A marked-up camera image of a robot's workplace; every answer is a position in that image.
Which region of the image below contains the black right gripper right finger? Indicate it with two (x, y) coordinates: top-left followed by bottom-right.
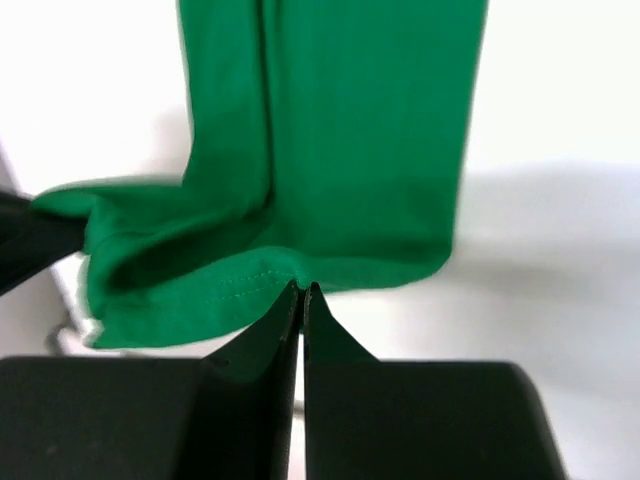
(302, 286), (566, 480)

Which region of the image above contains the green t shirt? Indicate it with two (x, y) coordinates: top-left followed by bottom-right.
(34, 1), (487, 349)

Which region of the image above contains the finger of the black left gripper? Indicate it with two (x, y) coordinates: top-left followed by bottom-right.
(0, 190), (85, 295)

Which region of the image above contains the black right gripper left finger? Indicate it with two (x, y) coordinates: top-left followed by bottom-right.
(1, 284), (299, 479)

